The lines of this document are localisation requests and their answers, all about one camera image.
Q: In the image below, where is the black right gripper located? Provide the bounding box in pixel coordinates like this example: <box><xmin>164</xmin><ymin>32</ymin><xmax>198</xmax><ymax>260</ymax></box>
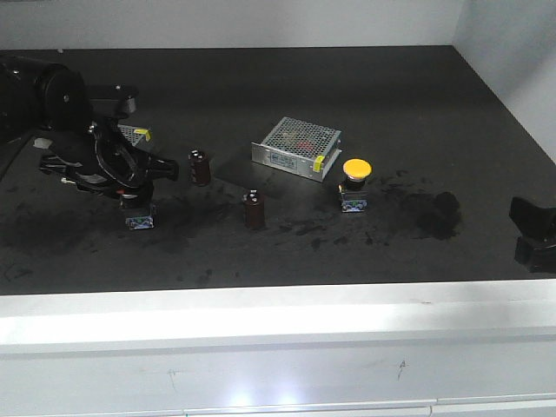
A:
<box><xmin>509</xmin><ymin>196</ymin><xmax>555</xmax><ymax>274</ymax></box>

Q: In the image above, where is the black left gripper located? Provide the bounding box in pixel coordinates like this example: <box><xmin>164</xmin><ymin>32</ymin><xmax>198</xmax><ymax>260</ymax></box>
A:
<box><xmin>36</xmin><ymin>119</ymin><xmax>179</xmax><ymax>198</ymax></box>

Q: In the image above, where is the red mushroom push button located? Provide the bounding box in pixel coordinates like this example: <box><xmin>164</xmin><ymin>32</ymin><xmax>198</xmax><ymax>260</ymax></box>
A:
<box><xmin>117</xmin><ymin>182</ymin><xmax>155</xmax><ymax>230</ymax></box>

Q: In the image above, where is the yellow mushroom push button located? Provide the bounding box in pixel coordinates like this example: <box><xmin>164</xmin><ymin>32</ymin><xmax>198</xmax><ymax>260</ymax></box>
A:
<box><xmin>338</xmin><ymin>158</ymin><xmax>373</xmax><ymax>213</ymax></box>

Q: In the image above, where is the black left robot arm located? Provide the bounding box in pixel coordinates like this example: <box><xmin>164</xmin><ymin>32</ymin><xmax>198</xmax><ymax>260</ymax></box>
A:
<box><xmin>1</xmin><ymin>56</ymin><xmax>179</xmax><ymax>198</ymax></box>

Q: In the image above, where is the rear dark red capacitor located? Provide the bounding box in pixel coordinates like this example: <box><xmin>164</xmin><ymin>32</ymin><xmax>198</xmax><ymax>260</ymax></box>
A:
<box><xmin>189</xmin><ymin>149</ymin><xmax>211</xmax><ymax>186</ymax></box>

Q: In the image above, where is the dark red capacitor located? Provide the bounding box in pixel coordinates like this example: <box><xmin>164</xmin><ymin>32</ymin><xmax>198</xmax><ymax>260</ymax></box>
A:
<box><xmin>189</xmin><ymin>149</ymin><xmax>211</xmax><ymax>186</ymax></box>
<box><xmin>242</xmin><ymin>189</ymin><xmax>265</xmax><ymax>229</ymax></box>

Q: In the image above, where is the left metal mesh power supply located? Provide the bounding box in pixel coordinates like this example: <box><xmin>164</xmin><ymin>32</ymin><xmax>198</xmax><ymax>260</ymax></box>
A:
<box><xmin>118</xmin><ymin>124</ymin><xmax>154</xmax><ymax>151</ymax></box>

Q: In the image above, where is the metal mesh power supply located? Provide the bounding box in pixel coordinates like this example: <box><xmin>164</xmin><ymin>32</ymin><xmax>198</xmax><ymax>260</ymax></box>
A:
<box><xmin>251</xmin><ymin>116</ymin><xmax>342</xmax><ymax>182</ymax></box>
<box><xmin>118</xmin><ymin>124</ymin><xmax>154</xmax><ymax>151</ymax></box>

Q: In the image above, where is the front dark red capacitor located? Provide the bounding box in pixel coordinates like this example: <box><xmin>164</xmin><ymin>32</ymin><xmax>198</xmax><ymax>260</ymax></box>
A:
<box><xmin>242</xmin><ymin>189</ymin><xmax>265</xmax><ymax>229</ymax></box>

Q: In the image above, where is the right metal mesh power supply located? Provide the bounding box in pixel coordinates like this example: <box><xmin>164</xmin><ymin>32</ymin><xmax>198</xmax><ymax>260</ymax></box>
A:
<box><xmin>251</xmin><ymin>116</ymin><xmax>342</xmax><ymax>182</ymax></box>

